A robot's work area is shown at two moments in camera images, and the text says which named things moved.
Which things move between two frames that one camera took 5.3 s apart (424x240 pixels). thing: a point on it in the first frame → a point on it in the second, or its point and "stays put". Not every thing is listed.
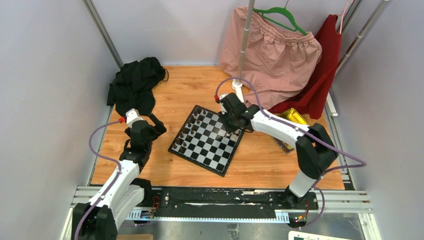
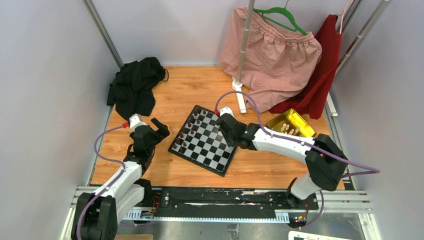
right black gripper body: x=230 y=122 → x=230 y=141
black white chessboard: x=204 y=139 stays put
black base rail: x=218 y=199 stays put
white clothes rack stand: x=237 y=85 stays put
